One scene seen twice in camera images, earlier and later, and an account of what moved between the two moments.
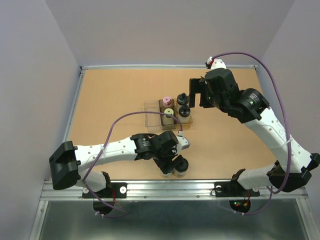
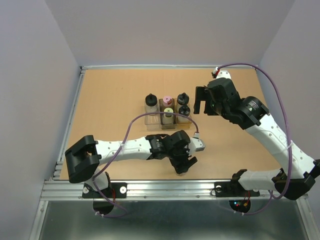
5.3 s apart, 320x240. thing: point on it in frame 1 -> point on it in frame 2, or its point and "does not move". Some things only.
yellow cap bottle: [168, 120] does not move
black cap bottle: [167, 175] -> [151, 104]
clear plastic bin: [153, 120] does not move
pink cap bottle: [167, 101] does not move
